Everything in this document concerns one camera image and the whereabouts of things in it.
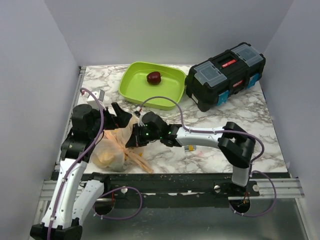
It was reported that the hex key set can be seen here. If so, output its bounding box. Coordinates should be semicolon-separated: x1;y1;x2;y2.
184;145;197;152

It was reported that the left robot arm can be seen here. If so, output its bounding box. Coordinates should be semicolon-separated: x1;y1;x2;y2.
30;102;132;240

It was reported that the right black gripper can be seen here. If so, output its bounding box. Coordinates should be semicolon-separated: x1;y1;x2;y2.
126;123;162;148

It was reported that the green plastic tray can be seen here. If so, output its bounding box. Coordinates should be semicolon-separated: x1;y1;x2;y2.
118;61;186;104

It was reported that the black mounting rail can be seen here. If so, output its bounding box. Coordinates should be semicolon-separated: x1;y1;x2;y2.
77;172;261;210

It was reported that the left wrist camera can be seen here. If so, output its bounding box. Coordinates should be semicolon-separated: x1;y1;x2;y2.
79;87;107;111

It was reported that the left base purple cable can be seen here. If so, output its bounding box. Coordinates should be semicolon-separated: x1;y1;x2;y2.
92;186;144;221

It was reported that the black toolbox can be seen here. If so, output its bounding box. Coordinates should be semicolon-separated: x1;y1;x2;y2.
184;42;266;112

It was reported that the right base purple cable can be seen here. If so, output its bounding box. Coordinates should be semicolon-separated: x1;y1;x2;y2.
228;170;278;218

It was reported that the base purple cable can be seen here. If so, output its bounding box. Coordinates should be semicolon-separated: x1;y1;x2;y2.
228;170;278;218
92;186;144;221

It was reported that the red fake apple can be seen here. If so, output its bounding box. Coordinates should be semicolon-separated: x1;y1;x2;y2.
146;71;162;85

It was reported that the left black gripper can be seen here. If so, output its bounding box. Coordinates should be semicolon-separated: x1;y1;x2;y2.
89;101;133;138

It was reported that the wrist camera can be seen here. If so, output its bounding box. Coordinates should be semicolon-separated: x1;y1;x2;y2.
79;87;107;111
134;106;145;127

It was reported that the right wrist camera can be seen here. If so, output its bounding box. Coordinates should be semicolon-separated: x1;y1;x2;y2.
134;106;145;127

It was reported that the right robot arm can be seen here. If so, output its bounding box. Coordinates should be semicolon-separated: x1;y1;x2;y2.
125;111;256;196

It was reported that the orange plastic bag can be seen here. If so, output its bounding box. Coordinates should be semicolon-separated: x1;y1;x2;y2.
89;116;154;174

